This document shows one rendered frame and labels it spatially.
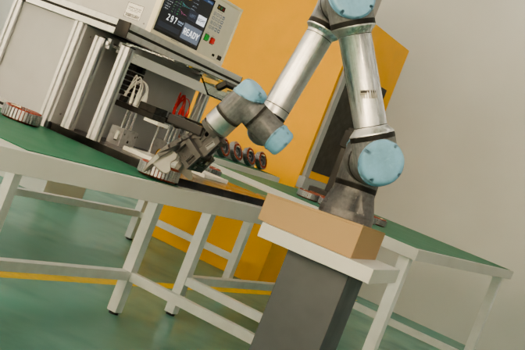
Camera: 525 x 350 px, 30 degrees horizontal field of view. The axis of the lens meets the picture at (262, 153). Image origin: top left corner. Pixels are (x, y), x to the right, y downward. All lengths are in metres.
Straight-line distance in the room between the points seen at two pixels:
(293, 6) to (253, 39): 0.36
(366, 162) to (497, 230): 5.56
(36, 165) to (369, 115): 0.85
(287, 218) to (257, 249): 4.06
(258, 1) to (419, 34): 1.95
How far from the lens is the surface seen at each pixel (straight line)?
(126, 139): 2.97
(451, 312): 8.03
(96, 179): 2.28
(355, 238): 2.50
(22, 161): 2.07
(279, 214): 2.56
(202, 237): 4.65
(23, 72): 3.00
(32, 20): 3.02
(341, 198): 2.59
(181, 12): 3.01
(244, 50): 6.89
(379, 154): 2.45
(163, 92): 3.27
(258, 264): 6.59
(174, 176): 2.53
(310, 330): 2.58
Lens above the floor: 0.96
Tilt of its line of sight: 1 degrees down
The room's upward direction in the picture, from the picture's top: 21 degrees clockwise
